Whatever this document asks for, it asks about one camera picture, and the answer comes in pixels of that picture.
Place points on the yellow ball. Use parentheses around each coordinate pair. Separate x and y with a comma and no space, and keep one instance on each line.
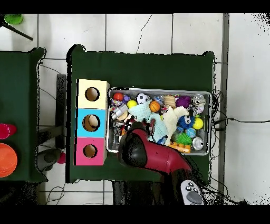
(132,104)

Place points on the wooden box with three holes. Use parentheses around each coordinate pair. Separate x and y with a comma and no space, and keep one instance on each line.
(99,101)

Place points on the purple spiky ball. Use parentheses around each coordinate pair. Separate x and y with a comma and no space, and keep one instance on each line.
(183,101)

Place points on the silver mesh bin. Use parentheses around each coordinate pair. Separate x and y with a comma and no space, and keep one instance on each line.
(160,90)

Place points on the colourful patterned cloth scrunchie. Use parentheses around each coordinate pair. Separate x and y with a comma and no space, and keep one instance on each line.
(115,103)

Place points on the black and white soccer ball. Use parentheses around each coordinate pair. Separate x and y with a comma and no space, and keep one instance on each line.
(142,98)

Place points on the grey rounded device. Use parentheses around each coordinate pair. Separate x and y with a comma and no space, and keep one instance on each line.
(48,158)

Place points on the black metal stand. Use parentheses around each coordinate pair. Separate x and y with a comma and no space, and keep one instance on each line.
(61,95)

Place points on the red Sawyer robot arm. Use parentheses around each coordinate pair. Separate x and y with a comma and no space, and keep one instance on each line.
(160,156)

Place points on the cream cloth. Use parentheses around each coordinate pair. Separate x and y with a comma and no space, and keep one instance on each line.
(172,122)

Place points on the orange round disc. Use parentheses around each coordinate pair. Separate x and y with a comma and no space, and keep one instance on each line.
(7,160)

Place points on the pink cup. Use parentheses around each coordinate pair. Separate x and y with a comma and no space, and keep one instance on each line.
(5,131)

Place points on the black rod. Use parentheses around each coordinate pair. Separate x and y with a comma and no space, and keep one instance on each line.
(19,32)

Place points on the brown toy sausage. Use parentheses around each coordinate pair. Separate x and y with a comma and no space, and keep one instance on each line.
(152,124)

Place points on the mint green cloth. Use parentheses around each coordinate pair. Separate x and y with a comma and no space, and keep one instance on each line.
(141,112)

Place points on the silver toy robot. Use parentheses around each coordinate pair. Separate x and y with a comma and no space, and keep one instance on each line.
(120,111)

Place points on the dark green table cloth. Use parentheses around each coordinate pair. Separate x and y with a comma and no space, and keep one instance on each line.
(19,84)
(137,71)

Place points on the long orange toy brick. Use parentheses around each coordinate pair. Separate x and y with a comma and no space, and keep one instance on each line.
(179,148)

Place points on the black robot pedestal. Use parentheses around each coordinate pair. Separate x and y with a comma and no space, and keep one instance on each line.
(130,192)

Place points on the small orange basketball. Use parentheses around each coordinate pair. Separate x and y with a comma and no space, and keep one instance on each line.
(155,106)

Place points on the green round object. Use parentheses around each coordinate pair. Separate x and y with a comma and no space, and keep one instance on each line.
(13,19)

